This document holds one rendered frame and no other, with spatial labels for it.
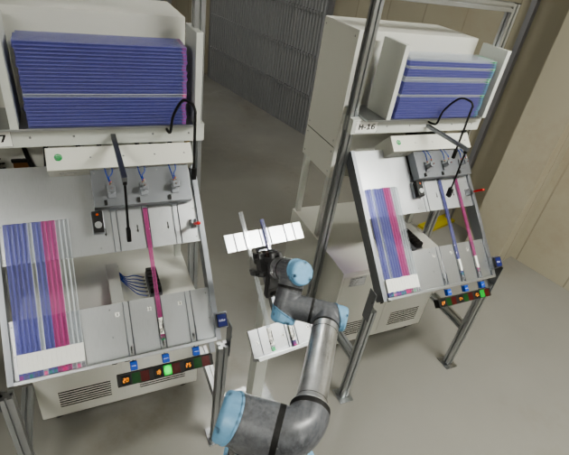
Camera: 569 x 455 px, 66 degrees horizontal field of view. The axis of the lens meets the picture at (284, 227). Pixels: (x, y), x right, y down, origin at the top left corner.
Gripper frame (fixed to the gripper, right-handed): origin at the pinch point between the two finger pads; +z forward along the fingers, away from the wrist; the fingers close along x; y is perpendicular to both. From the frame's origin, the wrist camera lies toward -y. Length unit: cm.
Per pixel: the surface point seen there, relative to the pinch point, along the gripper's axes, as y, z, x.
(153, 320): -13.6, 18.5, 34.2
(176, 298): -7.5, 18.9, 24.8
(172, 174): 38.1, 20.0, 18.4
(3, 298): 5, 23, 78
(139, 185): 36, 20, 31
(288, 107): 130, 344, -223
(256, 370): -53, 41, -10
